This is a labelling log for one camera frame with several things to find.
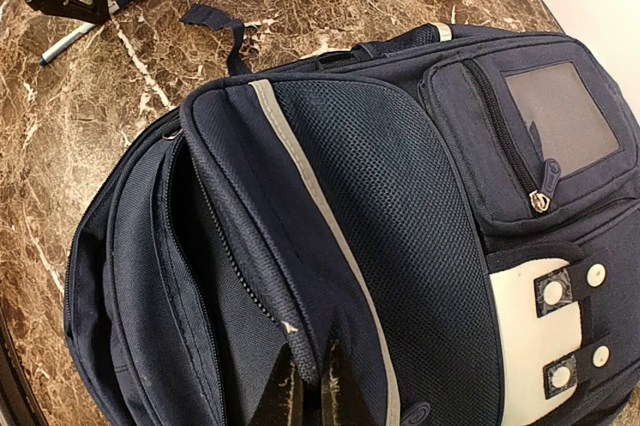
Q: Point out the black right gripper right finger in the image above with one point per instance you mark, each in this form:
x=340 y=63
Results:
x=338 y=388

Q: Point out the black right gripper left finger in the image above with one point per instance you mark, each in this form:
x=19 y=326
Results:
x=282 y=401

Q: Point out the blue cap marker pen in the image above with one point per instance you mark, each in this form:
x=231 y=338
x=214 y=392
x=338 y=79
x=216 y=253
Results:
x=61 y=45

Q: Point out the navy blue student backpack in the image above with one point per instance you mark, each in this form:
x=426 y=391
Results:
x=457 y=206

